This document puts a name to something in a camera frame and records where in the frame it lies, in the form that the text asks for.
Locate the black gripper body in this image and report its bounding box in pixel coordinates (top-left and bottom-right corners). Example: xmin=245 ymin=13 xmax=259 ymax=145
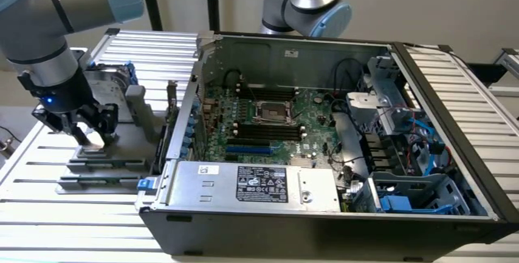
xmin=18 ymin=69 xmax=101 ymax=115

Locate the square CPU chip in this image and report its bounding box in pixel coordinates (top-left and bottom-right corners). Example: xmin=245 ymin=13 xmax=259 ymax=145
xmin=78 ymin=143 xmax=109 ymax=155

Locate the black expansion slot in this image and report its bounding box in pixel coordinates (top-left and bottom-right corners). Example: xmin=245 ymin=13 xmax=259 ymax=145
xmin=226 ymin=138 xmax=273 ymax=147

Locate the blue expansion slot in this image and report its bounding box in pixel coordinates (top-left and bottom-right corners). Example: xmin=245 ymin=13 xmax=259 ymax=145
xmin=225 ymin=145 xmax=274 ymax=158

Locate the black RAM slot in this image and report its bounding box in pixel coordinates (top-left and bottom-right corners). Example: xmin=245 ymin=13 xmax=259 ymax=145
xmin=239 ymin=89 xmax=295 ymax=94
xmin=237 ymin=123 xmax=303 ymax=129
xmin=239 ymin=96 xmax=297 ymax=101
xmin=237 ymin=131 xmax=303 ymax=137
xmin=237 ymin=127 xmax=303 ymax=132
xmin=239 ymin=93 xmax=295 ymax=98
xmin=237 ymin=135 xmax=305 ymax=141
xmin=239 ymin=86 xmax=295 ymax=91

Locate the metal CPU socket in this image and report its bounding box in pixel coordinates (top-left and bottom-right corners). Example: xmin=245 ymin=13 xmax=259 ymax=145
xmin=251 ymin=100 xmax=295 ymax=125

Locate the grey parts rack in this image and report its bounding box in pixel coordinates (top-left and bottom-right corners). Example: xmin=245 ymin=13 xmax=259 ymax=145
xmin=55 ymin=85 xmax=179 ymax=196

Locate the green RAM stick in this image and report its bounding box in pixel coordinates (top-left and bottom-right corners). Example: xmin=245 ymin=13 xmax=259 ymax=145
xmin=67 ymin=157 xmax=149 ymax=168
xmin=59 ymin=175 xmax=142 ymax=186

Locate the blue plastic case latch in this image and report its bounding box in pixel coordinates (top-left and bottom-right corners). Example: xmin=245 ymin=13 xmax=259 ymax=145
xmin=137 ymin=177 xmax=158 ymax=191

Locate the silver power supply unit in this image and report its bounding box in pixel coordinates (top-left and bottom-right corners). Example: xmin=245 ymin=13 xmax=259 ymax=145
xmin=151 ymin=160 xmax=342 ymax=214

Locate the black vertical pole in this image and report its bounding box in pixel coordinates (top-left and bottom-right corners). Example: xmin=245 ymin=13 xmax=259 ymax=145
xmin=205 ymin=0 xmax=221 ymax=32
xmin=139 ymin=0 xmax=165 ymax=32

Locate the black power supply label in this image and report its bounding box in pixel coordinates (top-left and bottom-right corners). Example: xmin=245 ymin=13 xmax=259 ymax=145
xmin=237 ymin=165 xmax=291 ymax=204

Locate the small silver chipset heatsink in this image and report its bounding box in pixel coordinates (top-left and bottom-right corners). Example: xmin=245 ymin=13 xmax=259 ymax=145
xmin=289 ymin=156 xmax=319 ymax=171

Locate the green motherboard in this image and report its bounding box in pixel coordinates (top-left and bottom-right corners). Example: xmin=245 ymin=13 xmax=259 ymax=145
xmin=197 ymin=84 xmax=361 ymax=191

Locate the black open PC case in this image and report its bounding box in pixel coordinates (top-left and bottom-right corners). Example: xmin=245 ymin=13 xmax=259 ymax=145
xmin=137 ymin=30 xmax=519 ymax=258

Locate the silver metal support bar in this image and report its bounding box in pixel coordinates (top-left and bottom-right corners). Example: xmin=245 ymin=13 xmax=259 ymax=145
xmin=331 ymin=112 xmax=371 ymax=179

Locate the black fan shroud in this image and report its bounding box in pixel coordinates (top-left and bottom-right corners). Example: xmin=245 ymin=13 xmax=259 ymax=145
xmin=362 ymin=131 xmax=407 ymax=173

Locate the silver metal disk bay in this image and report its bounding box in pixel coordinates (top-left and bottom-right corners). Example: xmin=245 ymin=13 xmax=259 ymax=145
xmin=346 ymin=55 xmax=427 ymax=143

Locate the hard disk with blue bracket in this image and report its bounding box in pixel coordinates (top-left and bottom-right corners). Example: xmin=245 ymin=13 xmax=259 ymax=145
xmin=85 ymin=60 xmax=142 ymax=125

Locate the black cable with ring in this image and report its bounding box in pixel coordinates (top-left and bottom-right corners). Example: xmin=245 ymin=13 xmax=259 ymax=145
xmin=0 ymin=125 xmax=24 ymax=156

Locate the short black looped wire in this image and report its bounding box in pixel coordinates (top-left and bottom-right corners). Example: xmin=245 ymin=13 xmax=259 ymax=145
xmin=225 ymin=68 xmax=246 ymax=88

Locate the black looped power wire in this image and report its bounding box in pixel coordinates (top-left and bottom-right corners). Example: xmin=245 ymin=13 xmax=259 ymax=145
xmin=333 ymin=57 xmax=367 ymax=94

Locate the blue data wire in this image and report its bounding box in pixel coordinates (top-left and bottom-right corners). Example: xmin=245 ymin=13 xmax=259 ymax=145
xmin=407 ymin=116 xmax=449 ymax=176

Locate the thin black table cable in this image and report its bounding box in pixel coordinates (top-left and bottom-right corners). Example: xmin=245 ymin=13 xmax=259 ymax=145
xmin=402 ymin=42 xmax=477 ymax=73

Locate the aluminium frame profile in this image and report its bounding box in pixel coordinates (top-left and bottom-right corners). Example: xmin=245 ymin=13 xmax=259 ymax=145
xmin=489 ymin=48 xmax=519 ymax=97

